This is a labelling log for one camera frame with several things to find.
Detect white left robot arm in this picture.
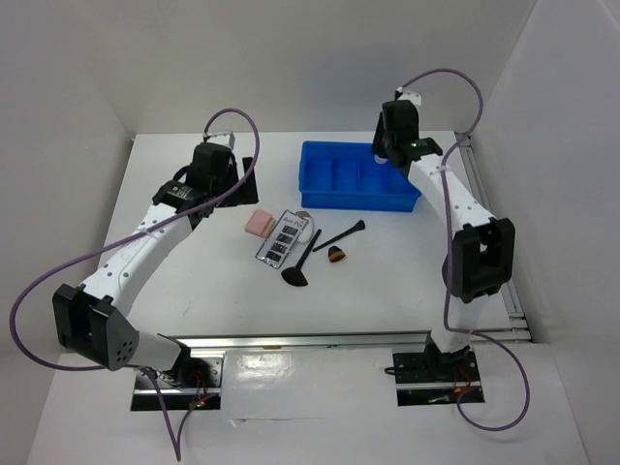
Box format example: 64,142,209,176
52,132,258,387

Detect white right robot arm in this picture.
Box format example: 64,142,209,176
372,95,515,380

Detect black fan makeup brush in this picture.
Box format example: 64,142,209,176
281,229,322,288

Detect slim black makeup brush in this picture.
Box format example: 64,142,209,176
312,220,365,252

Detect blue plastic organizer bin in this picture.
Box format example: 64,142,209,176
298,140,420,212

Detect short brown kabuki brush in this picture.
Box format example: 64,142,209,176
327,246,346,264

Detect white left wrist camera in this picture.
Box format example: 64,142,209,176
202,131,235,151

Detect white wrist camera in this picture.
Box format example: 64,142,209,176
202,131,235,151
394,87,422,108

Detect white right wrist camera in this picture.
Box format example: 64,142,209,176
394,87,422,108

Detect aluminium right side rail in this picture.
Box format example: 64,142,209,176
455,136,529,331

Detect aluminium rail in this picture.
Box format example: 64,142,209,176
455,136,529,331
77,328,534,355

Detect aluminium front rail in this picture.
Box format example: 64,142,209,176
77,328,534,355

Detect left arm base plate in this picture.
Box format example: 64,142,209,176
130,351,225,412

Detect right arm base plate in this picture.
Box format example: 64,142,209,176
384,351,485,407

